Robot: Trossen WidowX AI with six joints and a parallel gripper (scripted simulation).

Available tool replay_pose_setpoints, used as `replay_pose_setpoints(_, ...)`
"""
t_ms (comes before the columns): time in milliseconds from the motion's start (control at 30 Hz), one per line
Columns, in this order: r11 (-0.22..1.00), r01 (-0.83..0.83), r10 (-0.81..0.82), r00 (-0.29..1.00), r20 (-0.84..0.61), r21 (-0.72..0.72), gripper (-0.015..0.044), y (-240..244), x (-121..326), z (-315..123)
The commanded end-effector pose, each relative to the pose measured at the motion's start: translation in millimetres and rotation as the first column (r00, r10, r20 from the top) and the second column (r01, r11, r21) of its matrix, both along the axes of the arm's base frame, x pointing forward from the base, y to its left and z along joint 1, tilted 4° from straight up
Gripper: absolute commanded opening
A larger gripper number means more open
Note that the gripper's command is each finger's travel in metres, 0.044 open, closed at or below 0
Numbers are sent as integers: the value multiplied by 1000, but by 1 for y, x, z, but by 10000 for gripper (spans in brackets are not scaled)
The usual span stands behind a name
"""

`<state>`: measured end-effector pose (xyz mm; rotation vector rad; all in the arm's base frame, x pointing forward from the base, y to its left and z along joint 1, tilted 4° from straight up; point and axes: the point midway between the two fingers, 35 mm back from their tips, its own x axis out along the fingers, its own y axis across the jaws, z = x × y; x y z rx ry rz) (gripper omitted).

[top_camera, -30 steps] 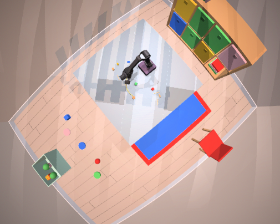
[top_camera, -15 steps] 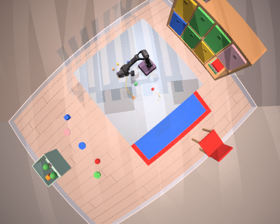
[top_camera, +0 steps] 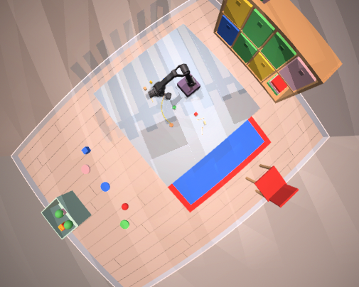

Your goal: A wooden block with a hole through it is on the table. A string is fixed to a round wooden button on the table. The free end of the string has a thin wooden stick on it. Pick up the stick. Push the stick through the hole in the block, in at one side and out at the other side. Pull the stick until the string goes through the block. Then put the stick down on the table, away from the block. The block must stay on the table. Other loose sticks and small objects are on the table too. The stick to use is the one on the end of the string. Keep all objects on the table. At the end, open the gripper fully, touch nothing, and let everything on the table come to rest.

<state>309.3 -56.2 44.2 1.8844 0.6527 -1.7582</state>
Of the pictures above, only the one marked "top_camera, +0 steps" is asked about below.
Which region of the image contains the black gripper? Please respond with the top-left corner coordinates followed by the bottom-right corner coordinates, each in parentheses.
top-left (155, 92), bottom-right (171, 99)

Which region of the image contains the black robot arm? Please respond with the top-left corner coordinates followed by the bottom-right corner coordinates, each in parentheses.
top-left (148, 63), bottom-right (196, 98)

